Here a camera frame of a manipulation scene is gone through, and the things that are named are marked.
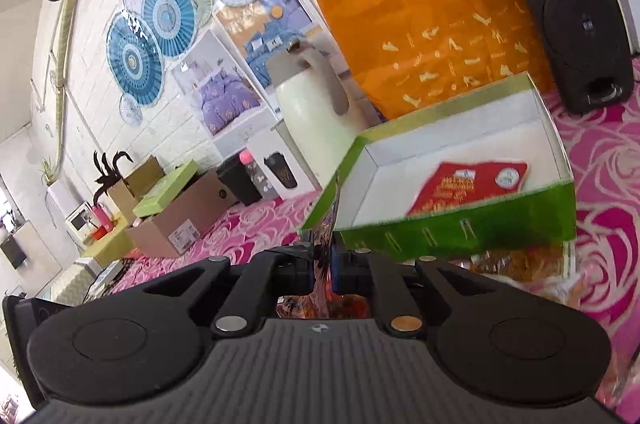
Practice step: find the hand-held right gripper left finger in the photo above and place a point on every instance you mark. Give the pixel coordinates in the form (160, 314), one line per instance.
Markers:
(307, 274)

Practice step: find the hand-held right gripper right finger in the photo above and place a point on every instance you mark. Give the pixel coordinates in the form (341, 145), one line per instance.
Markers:
(341, 273)

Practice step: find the green cardboard box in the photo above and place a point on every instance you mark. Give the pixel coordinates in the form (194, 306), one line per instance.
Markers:
(450, 231)

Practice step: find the red gold-printed snack packet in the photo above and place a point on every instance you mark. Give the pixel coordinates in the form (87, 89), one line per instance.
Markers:
(460, 189)

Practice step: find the clear packet of brown snacks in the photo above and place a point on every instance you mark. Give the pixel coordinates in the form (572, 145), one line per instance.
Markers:
(520, 266)

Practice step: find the clear bottle with pink lid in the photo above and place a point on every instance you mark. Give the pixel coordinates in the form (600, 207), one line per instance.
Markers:
(255, 174)

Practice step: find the white cup carton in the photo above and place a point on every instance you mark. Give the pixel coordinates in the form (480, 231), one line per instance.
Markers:
(280, 164)

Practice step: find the black cup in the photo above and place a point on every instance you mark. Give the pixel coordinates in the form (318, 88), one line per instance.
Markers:
(237, 184)

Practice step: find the large brown cardboard box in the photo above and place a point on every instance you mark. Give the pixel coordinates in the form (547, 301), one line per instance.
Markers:
(185, 224)

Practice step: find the green box lid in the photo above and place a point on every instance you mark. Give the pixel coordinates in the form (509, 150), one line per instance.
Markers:
(165, 194)

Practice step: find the white thermos jug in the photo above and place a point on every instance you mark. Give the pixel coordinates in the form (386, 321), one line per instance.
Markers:
(305, 109)

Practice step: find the small brown cardboard box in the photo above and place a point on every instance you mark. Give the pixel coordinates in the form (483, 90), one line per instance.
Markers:
(140, 184)

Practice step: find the purple bedding poster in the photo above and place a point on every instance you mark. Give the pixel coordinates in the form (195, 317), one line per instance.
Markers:
(222, 99)

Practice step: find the yellow side table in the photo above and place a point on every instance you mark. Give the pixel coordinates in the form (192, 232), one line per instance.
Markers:
(107, 244)

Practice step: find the black swan ornament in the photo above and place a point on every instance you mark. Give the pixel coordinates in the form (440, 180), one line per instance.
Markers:
(107, 169)

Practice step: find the white microwave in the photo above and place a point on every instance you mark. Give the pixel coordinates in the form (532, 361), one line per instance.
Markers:
(80, 216)

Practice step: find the small pale paper fan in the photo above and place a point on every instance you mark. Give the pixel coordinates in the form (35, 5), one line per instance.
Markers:
(130, 110)

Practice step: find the blue bedding poster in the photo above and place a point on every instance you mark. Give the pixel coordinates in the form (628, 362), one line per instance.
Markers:
(270, 34)

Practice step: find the orange tote bag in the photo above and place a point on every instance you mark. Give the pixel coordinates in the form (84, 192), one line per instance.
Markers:
(410, 19)

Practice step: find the pink rose printed blanket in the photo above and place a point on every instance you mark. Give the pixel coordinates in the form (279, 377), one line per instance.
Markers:
(605, 204)

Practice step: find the large blue paper fan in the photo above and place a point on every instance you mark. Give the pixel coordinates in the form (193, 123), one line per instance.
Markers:
(132, 59)

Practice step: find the pale green paper fan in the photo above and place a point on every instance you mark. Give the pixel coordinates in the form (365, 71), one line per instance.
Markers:
(202, 4)

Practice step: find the black speaker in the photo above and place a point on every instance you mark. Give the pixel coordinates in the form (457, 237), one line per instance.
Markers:
(575, 19)

